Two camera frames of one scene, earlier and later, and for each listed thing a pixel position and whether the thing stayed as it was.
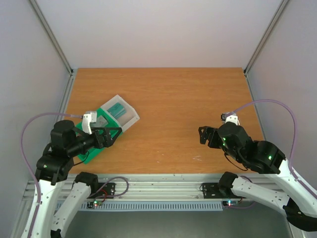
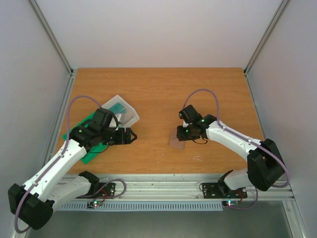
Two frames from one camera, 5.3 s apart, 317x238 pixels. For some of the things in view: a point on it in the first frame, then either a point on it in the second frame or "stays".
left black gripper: (108, 142) to (127, 140)
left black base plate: (106, 190) stays
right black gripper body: (212, 137) to (181, 134)
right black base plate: (212, 191) stays
